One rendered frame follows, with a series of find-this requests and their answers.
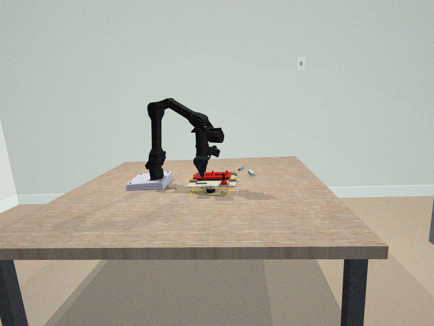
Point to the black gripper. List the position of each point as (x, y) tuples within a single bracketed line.
[(201, 159)]

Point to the cream flat base plate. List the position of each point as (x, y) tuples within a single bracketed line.
[(230, 182)]

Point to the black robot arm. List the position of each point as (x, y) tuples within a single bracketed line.
[(202, 134)]

